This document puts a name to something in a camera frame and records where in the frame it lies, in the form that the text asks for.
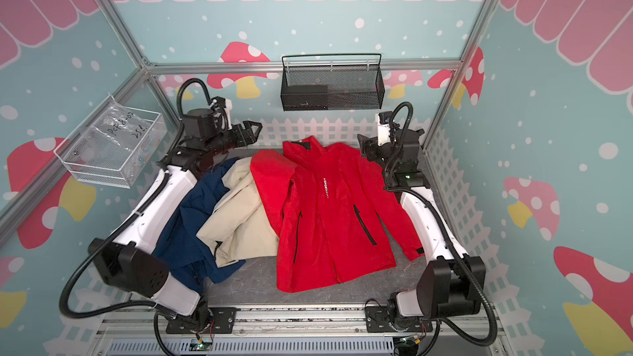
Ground black box in basket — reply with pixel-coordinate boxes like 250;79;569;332
280;85;329;111

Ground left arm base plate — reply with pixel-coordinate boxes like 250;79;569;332
166;307;237;335

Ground blue jacket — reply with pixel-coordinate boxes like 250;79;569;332
153;158;245;294

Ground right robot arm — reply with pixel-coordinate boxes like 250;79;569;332
358;130;499;355

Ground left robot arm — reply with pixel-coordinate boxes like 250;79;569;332
59;107;263;332

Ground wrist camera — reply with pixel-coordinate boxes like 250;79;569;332
376;111;393;146
209;97;232;130

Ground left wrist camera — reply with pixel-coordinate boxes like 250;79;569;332
209;97;232;130

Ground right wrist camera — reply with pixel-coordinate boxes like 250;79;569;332
376;111;393;146

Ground beige jacket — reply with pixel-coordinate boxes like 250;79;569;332
196;158;280;268

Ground clear wire wall basket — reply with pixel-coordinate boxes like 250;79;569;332
54;101;167;189

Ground black mesh wall basket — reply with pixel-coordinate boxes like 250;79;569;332
281;53;385;110

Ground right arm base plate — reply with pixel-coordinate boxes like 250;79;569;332
364;305;434;333

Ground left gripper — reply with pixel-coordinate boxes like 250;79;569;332
204;120;262;158

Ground red jacket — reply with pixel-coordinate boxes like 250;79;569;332
251;137;425;293

